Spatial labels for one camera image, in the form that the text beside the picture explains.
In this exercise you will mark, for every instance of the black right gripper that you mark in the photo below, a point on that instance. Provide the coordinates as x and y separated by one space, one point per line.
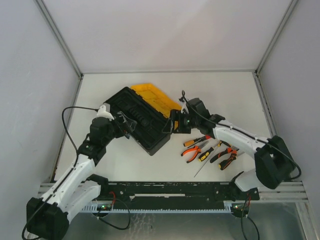
175 121

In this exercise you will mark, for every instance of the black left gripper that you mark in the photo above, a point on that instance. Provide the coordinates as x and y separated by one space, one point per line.
120 124

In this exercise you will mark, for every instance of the yellow black plastic toolbox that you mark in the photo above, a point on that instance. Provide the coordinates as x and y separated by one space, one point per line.
150 107

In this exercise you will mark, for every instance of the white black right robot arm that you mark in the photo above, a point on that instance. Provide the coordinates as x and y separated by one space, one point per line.
273 162

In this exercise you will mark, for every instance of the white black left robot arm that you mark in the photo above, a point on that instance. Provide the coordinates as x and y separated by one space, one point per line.
50 215

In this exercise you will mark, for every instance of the black orange long screwdriver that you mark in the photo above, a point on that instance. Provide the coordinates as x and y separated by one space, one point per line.
206 153

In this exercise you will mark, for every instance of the yellow black small screwdriver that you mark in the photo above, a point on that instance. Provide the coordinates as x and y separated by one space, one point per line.
223 143

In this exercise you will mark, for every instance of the thin metal rod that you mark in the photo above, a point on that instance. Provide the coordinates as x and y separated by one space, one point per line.
206 160

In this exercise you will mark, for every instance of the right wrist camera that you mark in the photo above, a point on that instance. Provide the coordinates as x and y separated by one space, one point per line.
184 108

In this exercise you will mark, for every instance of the red handled screwdriver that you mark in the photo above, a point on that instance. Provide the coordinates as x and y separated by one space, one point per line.
192 142

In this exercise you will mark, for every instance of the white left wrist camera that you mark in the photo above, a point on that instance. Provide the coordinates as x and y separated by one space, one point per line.
104 112

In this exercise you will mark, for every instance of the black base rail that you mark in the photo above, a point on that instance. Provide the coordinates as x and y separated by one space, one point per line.
219 191

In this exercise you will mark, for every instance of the grey cable duct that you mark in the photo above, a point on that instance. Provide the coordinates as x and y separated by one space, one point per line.
215 207

